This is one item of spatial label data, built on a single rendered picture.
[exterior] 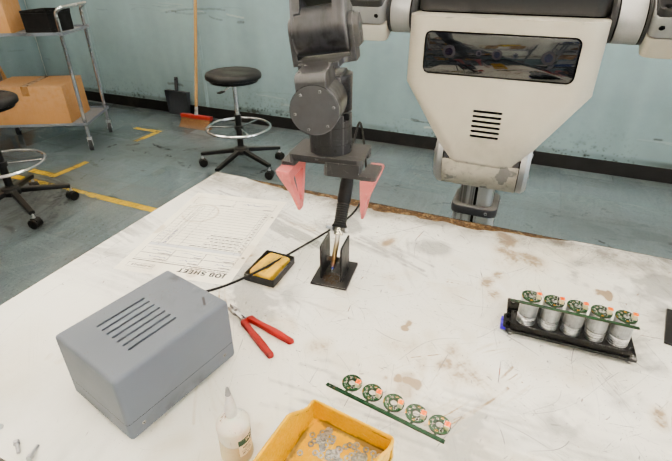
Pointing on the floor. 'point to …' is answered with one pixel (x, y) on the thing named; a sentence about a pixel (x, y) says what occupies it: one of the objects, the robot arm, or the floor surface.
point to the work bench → (367, 342)
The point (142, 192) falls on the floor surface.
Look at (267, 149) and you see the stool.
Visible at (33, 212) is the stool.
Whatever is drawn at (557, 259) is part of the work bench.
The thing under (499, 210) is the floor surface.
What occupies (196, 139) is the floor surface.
